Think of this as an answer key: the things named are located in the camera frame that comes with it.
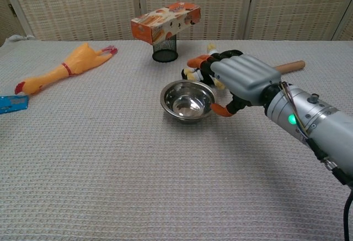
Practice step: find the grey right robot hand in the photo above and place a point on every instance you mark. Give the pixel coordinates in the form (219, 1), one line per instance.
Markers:
(245, 75)

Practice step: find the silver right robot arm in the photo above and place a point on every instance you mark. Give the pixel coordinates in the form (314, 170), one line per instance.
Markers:
(317, 125)

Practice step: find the wooden rolling pin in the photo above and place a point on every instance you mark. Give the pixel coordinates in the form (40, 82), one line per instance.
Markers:
(292, 66)

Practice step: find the black and white plush doll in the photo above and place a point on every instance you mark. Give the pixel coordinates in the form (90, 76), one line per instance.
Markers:
(190, 73)

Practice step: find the woven folding screen panel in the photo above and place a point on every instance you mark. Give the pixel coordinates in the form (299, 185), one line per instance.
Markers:
(7, 17)
(298, 6)
(220, 4)
(77, 6)

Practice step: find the black mesh pen holder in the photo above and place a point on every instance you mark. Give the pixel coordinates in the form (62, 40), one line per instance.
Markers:
(165, 49)

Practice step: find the orange printed cardboard box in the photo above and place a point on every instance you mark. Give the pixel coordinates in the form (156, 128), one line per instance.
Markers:
(162, 21)

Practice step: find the grey waffle table cloth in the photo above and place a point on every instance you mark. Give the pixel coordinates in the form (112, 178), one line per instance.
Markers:
(110, 174)

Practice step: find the yellow rubber chicken toy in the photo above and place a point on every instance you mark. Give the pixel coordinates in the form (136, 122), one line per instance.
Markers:
(74, 63)

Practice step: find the blue plastic packet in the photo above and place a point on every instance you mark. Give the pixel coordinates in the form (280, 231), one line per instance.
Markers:
(12, 104)

